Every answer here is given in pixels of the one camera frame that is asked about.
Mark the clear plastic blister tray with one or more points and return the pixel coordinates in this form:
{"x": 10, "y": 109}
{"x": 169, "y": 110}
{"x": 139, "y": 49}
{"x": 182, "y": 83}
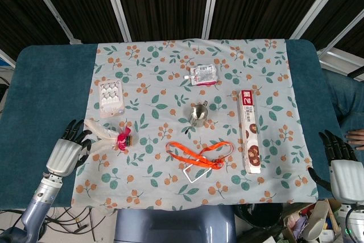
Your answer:
{"x": 110, "y": 98}

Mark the person's hand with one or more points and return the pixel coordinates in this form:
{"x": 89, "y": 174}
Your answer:
{"x": 355, "y": 139}

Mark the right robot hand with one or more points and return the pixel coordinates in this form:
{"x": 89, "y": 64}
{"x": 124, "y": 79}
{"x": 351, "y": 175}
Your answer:
{"x": 345, "y": 174}

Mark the black round stool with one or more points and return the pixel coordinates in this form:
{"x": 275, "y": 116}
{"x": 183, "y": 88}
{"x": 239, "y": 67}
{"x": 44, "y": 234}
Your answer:
{"x": 258, "y": 217}

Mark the person's jeans leg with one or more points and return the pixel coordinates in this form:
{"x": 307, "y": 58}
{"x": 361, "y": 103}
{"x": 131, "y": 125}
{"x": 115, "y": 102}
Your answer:
{"x": 345, "y": 99}

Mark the white spouted drink pouch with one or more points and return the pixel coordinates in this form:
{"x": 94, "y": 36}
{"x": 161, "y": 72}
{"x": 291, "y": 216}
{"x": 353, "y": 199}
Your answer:
{"x": 202, "y": 75}

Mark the white feather shuttlecock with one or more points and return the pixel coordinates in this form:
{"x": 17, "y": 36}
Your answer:
{"x": 109, "y": 136}

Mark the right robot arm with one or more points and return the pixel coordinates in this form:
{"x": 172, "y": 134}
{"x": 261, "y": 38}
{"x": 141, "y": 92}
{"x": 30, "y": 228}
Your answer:
{"x": 353, "y": 221}

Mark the long cookie box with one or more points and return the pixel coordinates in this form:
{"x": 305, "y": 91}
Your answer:
{"x": 250, "y": 132}

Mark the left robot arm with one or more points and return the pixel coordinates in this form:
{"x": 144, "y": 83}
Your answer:
{"x": 34, "y": 203}

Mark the cardboard box of clutter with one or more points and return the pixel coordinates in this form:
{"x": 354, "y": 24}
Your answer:
{"x": 310, "y": 221}

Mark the floral tablecloth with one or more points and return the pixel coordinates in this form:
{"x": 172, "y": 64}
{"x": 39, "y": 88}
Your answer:
{"x": 193, "y": 123}

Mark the small steel pitcher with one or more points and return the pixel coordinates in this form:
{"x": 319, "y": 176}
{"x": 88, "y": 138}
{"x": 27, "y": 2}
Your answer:
{"x": 198, "y": 115}

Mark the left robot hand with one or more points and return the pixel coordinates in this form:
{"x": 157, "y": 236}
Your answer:
{"x": 63, "y": 153}

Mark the clear badge holder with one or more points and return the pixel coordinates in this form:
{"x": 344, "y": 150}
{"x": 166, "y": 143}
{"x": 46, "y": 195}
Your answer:
{"x": 196, "y": 173}

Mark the teal table cover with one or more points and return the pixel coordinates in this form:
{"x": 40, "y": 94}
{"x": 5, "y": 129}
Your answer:
{"x": 42, "y": 112}

